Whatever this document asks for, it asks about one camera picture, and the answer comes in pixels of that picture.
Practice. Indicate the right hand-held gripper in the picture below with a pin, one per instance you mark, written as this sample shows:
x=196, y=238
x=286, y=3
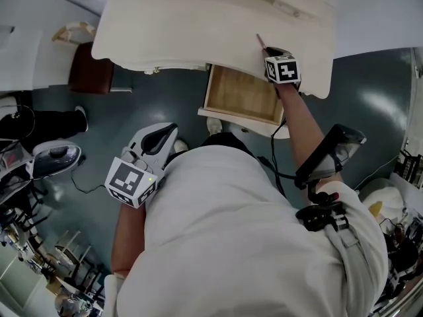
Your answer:
x=284, y=69

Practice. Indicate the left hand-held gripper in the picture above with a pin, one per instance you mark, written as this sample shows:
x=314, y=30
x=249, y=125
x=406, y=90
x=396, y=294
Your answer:
x=129, y=180

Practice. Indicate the red pen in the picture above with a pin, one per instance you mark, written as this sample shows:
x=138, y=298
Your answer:
x=261, y=41

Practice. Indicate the wooden drawer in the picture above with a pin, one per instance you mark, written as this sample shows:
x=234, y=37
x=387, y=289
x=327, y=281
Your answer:
x=241, y=94

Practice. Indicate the person's right forearm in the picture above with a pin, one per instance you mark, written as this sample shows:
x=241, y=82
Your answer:
x=300, y=124

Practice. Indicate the person's left forearm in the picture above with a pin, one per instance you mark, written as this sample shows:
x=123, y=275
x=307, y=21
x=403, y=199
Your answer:
x=127, y=236

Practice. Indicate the cream white desk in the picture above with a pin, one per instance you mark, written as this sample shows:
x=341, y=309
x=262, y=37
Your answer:
x=198, y=28

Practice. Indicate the person's white left shoe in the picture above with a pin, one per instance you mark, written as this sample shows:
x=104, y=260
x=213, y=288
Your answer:
x=181, y=145

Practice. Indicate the person's white shoe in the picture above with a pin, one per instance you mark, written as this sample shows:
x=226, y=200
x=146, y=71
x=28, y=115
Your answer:
x=181, y=145
x=214, y=126
x=81, y=117

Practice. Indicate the person's white right shoe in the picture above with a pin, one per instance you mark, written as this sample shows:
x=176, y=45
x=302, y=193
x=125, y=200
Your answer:
x=214, y=126

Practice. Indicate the person's black trouser legs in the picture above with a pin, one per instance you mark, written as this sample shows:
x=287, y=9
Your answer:
x=224, y=140

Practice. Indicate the wooden chair brown seat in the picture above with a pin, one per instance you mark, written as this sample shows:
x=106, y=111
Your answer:
x=91, y=68

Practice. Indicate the grey device black knob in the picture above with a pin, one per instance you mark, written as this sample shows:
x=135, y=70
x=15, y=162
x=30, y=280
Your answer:
x=49, y=163

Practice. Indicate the black chest-mounted monitor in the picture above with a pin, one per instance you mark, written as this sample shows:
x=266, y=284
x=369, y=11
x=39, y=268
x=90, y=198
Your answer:
x=324, y=154

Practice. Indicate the person's white shirt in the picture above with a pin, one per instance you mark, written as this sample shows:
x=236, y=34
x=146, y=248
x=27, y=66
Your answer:
x=231, y=243

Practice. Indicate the cluttered metal rack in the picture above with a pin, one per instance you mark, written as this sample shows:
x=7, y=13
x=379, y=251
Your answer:
x=20, y=216

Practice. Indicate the white cloth bundle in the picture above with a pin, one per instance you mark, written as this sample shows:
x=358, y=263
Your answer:
x=383, y=197

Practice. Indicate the black monitor mount clamp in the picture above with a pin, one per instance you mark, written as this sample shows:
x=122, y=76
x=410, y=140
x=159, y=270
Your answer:
x=322, y=213

